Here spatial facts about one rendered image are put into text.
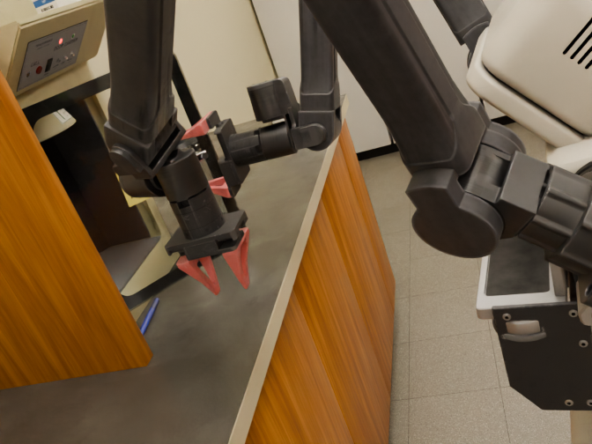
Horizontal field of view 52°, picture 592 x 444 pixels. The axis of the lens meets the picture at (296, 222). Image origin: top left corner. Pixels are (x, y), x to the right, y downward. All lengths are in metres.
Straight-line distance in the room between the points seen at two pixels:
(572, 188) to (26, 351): 0.93
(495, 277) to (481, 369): 1.46
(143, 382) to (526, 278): 0.62
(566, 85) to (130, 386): 0.78
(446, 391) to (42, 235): 1.54
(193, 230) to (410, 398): 1.53
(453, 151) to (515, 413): 1.64
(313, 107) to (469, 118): 0.48
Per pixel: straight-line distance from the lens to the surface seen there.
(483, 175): 0.53
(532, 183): 0.54
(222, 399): 0.92
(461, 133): 0.50
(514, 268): 0.81
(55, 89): 1.20
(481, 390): 2.17
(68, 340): 1.11
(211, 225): 0.78
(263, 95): 0.99
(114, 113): 0.69
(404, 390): 2.23
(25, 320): 1.13
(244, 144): 1.01
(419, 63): 0.47
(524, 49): 0.63
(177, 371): 1.03
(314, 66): 0.96
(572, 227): 0.54
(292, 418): 1.17
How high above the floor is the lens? 1.48
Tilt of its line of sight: 24 degrees down
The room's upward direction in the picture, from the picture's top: 20 degrees counter-clockwise
